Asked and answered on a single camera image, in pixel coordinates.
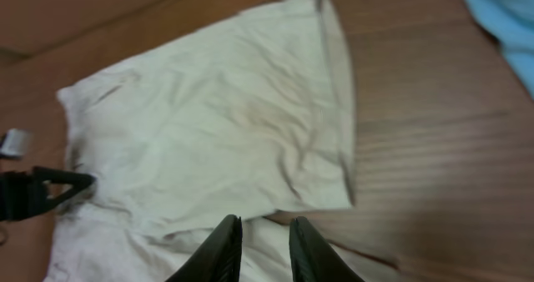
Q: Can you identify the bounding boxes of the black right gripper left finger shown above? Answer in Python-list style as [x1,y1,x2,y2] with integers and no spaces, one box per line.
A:
[165,214,243,282]

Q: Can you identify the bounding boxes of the beige shorts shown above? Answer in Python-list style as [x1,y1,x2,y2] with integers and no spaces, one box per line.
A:
[43,0,401,282]

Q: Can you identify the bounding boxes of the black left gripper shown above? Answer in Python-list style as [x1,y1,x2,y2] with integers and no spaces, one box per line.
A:
[1,167,96,221]

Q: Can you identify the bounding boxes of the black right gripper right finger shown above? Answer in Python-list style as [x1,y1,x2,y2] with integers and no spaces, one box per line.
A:
[289,216,364,282]

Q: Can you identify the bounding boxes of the light blue t-shirt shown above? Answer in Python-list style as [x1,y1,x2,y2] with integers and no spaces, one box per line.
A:
[465,0,533,94]

